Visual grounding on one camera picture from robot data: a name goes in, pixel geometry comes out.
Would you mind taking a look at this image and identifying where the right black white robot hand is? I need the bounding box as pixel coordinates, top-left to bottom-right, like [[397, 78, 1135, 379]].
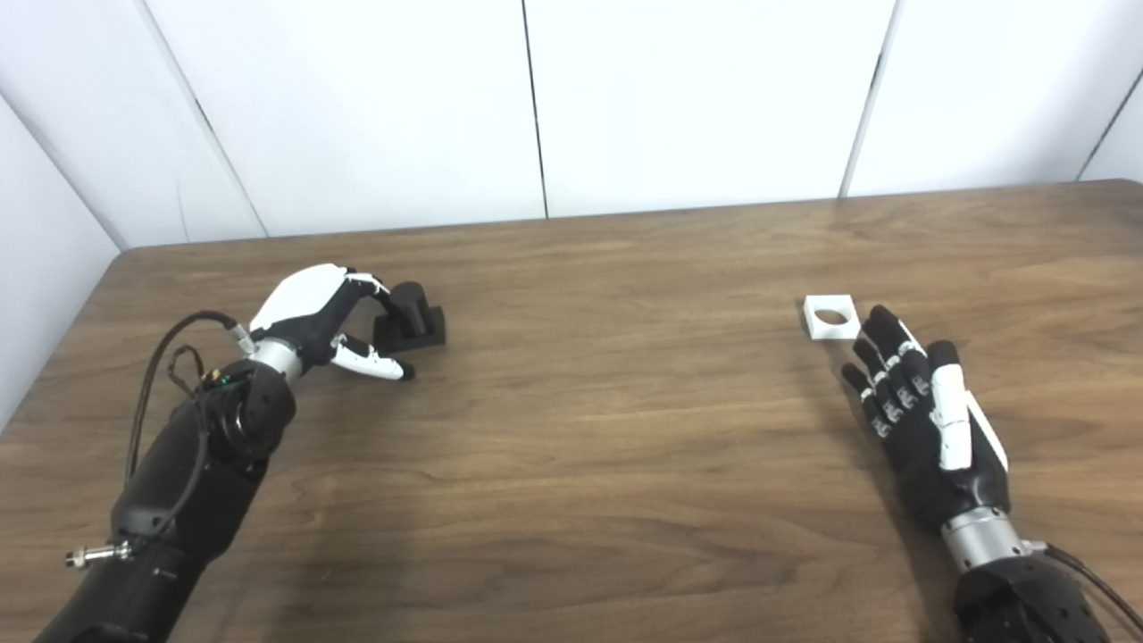
[[840, 305, 1011, 534]]

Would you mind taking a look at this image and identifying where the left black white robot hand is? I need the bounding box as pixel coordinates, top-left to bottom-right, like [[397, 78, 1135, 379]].
[[248, 263, 416, 382]]

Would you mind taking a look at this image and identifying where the black peg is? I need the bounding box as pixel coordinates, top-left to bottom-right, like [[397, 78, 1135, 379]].
[[372, 281, 446, 351]]

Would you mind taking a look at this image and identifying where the white square piece with hole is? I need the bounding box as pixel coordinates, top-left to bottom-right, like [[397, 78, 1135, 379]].
[[803, 295, 861, 341]]

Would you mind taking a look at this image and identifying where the left arm thin wire bundle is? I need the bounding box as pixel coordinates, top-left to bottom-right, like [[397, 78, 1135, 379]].
[[164, 344, 208, 398]]

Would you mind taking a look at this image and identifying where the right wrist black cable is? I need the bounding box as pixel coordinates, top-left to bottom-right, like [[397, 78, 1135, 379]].
[[1022, 539, 1143, 630]]

